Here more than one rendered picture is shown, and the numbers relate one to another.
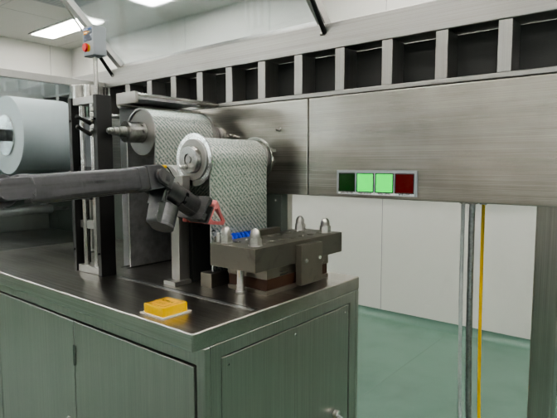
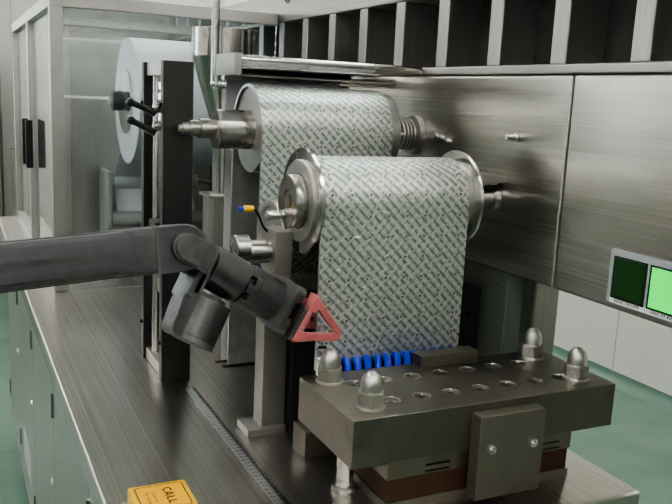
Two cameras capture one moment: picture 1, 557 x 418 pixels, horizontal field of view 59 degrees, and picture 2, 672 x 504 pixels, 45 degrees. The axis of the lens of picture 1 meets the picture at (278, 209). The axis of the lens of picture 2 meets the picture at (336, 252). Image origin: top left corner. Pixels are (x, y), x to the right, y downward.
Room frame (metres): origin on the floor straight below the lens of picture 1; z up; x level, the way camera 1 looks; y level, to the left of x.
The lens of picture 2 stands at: (0.39, -0.28, 1.39)
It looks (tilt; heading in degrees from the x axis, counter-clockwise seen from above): 11 degrees down; 25
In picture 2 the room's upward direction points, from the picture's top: 3 degrees clockwise
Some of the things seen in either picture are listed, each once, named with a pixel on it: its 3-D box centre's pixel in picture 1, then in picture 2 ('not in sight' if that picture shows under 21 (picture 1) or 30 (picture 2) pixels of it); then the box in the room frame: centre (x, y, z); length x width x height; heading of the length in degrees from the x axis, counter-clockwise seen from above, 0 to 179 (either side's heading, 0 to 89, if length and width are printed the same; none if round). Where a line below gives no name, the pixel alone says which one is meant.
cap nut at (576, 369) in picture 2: (325, 225); (577, 362); (1.49, -0.14, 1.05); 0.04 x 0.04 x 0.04
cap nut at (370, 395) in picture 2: (254, 236); (371, 388); (1.24, 0.06, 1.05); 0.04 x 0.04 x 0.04
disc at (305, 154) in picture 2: (194, 159); (302, 200); (1.38, 0.24, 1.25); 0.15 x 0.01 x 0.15; 51
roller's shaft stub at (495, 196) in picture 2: not in sight; (475, 198); (1.61, 0.05, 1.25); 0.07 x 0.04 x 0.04; 141
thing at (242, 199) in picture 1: (239, 206); (392, 300); (1.44, 0.11, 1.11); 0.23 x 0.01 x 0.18; 141
